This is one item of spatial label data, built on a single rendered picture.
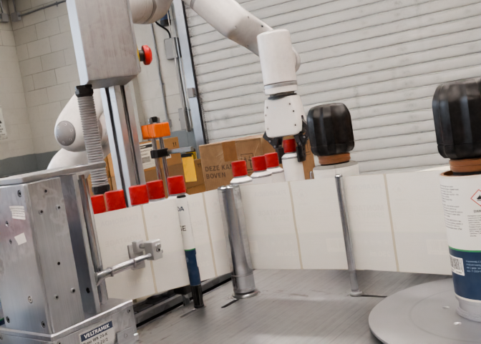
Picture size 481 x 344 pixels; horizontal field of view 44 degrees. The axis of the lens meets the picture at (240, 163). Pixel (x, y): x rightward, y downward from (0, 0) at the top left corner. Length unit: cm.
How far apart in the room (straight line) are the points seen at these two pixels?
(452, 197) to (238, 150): 112
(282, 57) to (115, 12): 50
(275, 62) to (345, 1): 421
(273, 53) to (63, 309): 89
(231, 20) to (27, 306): 94
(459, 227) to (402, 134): 478
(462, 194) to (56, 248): 50
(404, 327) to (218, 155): 117
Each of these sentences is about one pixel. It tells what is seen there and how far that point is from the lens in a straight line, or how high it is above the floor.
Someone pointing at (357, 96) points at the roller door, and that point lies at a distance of 561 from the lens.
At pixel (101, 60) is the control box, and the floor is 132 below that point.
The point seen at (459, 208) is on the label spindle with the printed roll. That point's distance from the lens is 74.
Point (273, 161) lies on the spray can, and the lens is 143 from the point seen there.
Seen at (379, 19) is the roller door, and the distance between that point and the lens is 556.
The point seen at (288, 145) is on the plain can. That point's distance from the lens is 151.
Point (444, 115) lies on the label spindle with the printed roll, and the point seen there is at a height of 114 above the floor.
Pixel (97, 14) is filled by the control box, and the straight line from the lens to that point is 114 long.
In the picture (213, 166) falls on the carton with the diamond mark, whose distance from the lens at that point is 185.
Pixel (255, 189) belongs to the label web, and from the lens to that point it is 99.
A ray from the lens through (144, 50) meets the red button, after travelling 115.
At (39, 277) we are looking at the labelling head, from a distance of 79.
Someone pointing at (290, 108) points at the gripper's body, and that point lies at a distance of 148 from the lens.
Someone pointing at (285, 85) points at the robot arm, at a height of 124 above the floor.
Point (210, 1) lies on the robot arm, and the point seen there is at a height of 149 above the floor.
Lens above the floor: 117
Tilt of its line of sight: 4 degrees down
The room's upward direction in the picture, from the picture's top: 9 degrees counter-clockwise
